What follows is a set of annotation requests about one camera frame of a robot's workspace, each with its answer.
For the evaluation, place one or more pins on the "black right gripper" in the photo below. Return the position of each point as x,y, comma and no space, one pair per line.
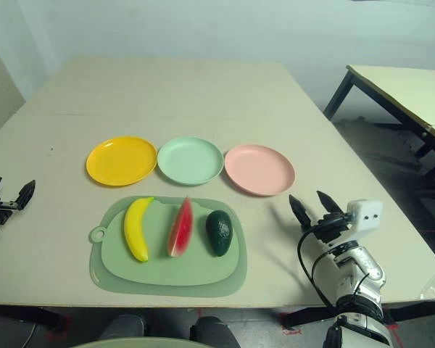
330,228

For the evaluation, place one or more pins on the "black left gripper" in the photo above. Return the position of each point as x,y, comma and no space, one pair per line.
0,210

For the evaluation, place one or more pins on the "dark green toy avocado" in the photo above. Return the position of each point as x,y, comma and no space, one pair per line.
219,232

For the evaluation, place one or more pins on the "yellow toy banana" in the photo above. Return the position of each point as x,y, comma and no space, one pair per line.
134,232

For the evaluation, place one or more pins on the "red watermelon slice toy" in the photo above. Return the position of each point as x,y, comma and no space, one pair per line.
179,232

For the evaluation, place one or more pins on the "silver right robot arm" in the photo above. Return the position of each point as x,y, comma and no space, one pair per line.
355,275

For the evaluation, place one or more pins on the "pink plastic plate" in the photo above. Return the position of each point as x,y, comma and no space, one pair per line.
259,170

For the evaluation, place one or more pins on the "yellow plastic plate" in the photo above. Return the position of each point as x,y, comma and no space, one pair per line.
121,161

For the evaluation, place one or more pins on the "mint green plastic plate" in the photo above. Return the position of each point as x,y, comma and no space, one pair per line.
190,161

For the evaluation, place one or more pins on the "green cutting board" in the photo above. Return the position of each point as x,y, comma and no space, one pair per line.
188,268

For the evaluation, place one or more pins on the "cream side table black legs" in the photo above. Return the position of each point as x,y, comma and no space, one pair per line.
402,90

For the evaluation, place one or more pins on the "grey robot right leg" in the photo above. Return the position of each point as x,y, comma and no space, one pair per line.
212,331

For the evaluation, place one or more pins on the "grey robot leg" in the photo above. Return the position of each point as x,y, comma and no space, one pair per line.
125,328
212,331

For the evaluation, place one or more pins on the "grey robot left leg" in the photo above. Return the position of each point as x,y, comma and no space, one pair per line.
125,328

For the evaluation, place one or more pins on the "grey-green robot torso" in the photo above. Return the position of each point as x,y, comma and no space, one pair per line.
137,343

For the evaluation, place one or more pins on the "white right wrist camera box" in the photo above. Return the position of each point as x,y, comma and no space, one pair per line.
366,215

